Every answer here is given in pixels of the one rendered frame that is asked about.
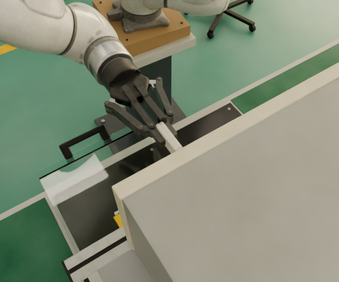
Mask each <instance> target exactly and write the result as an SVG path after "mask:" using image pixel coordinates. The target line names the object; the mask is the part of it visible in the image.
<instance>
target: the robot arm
mask: <svg viewBox="0 0 339 282"><path fill-rule="evenodd" d="M229 2H230V0H116V1H113V2H112V6H113V8H114V10H111V11H108V12H107V16H108V17H107V18H108V20H120V21H121V23H122V25H123V29H124V33H126V34H130V33H132V32H134V31H139V30H145V29H151V28H155V27H167V26H169V25H170V21H169V19H168V18H167V17H166V16H165V14H164V13H163V11H162V8H169V9H172V10H175V11H179V12H183V13H188V14H191V15H198V16H213V15H218V14H220V13H222V12H223V11H225V10H226V9H227V7H228V5H229ZM108 20H107V19H105V18H104V17H103V15H102V14H100V13H99V11H98V10H96V9H94V8H93V7H91V6H89V5H87V4H84V3H81V2H74V3H70V4H68V5H66V4H65V3H64V1H63V0H0V41H1V42H3V43H5V44H8V45H10V46H13V47H15V48H19V49H23V50H27V51H32V52H36V53H42V54H55V55H60V56H62V57H65V58H68V59H70V60H73V61H75V62H77V63H78V64H84V65H85V66H86V68H87V69H88V70H89V71H90V72H91V74H92V75H93V76H94V78H95V80H96V81H97V82H98V83H99V84H101V85H103V86H105V88H106V89H107V90H108V92H109V94H110V97H111V98H110V100H109V101H105V102H104V105H105V109H106V112H107V113H108V114H110V115H113V116H116V117H117V118H118V119H119V120H120V121H122V122H123V123H124V124H125V125H126V126H128V127H129V128H130V129H131V130H132V131H133V132H135V133H136V134H137V135H139V136H140V137H144V136H145V135H149V136H150V137H151V138H154V140H155V141H156V142H157V144H158V145H159V146H160V147H162V146H164V145H165V146H166V148H167V149H168V150H169V152H170V153H171V154H172V153H174V152H175V151H177V150H179V149H181V148H183V147H182V145H181V144H180V143H179V142H178V140H177V132H176V131H175V129H174V128H173V126H172V125H171V124H170V123H172V122H173V110H172V108H171V105H170V103H169V100H168V98H167V96H166V94H165V91H164V89H163V87H162V78H161V77H157V78H156V80H149V79H148V78H147V77H145V76H143V75H142V74H141V72H140V71H139V69H138V68H137V67H136V66H135V65H134V62H133V57H132V56H131V54H130V53H129V52H128V51H127V50H126V48H125V47H124V46H123V44H122V43H121V41H119V38H118V36H117V33H116V32H115V30H114V28H113V27H112V26H111V25H110V23H109V22H108ZM149 87H152V90H153V91H154V92H156V94H157V97H158V100H159V103H160V104H161V107H162V110H163V112H164V113H163V112H162V111H161V110H160V108H159V107H158V106H157V105H156V103H155V102H154V101H153V100H152V99H151V97H150V96H149ZM139 103H141V104H142V105H143V106H144V107H145V108H146V109H147V110H148V111H149V113H150V114H151V115H152V116H153V118H154V119H155V121H156V122H157V123H158V124H156V127H155V124H154V122H153V121H152V120H151V118H150V117H149V116H148V115H147V113H146V112H145V111H144V109H143V108H142V107H141V105H140V104H139ZM118 104H121V105H124V106H128V107H129V108H130V110H131V111H132V112H133V113H134V114H135V115H136V117H137V118H138V119H139V121H140V122H139V121H138V120H137V119H136V118H134V117H133V116H131V115H130V114H129V113H128V112H127V111H125V110H124V109H123V108H122V107H121V106H119V105H118Z"/></svg>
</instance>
